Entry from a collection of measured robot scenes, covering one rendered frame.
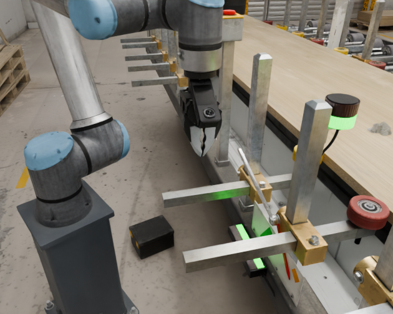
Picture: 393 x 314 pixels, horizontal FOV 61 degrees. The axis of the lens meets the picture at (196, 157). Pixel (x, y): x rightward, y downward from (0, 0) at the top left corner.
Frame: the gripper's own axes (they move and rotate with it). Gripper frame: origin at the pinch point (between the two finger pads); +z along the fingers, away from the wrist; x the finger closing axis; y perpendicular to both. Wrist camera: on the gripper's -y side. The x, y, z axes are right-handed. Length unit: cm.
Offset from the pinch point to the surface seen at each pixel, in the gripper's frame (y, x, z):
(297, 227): -20.7, -15.4, 9.2
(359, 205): -21.4, -29.4, 5.8
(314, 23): 215, -170, 13
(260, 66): 5.2, -15.8, -18.3
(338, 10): 111, -114, -14
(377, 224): -26.3, -30.4, 7.3
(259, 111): 5.3, -16.7, -6.6
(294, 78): 61, -61, 6
